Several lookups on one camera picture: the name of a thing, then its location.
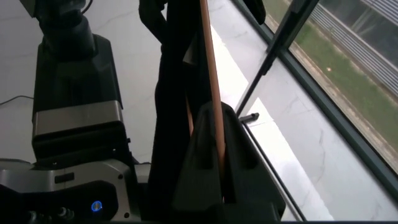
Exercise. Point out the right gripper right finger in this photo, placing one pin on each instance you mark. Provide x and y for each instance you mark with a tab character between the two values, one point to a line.
248	180

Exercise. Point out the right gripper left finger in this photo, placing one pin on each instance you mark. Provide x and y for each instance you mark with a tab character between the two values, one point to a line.
199	174

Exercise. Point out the black garment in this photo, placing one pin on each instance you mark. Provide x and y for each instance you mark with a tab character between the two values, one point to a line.
174	124

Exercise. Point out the pink clothes hanger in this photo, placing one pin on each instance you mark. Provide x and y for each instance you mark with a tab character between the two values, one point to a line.
211	62

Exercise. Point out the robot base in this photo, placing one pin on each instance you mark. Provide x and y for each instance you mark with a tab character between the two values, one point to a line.
77	124

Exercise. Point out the black clothes rack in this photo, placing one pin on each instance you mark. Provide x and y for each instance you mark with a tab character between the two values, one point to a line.
273	49

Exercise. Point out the window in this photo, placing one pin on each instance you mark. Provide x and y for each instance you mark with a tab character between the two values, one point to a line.
342	119

